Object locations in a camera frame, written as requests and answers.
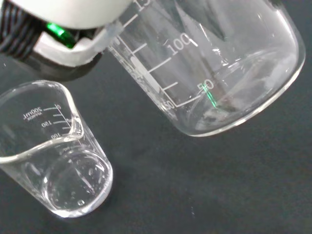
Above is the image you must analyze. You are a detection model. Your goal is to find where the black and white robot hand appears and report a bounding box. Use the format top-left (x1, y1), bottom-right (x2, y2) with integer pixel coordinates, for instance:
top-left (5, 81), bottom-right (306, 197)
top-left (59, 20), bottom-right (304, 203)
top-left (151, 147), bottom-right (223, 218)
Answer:
top-left (0, 0), bottom-right (133, 81)

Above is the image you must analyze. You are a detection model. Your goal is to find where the clear glass beaker 200ml print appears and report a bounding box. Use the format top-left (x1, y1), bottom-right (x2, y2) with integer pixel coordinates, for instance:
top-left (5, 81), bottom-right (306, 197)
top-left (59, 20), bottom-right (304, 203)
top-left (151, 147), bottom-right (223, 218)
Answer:
top-left (0, 79), bottom-right (114, 218)

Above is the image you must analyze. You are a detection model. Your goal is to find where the black bench cloth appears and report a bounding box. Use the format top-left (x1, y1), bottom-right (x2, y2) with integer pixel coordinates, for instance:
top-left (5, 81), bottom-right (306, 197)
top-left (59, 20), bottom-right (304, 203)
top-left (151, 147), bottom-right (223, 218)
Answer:
top-left (0, 0), bottom-right (312, 234)

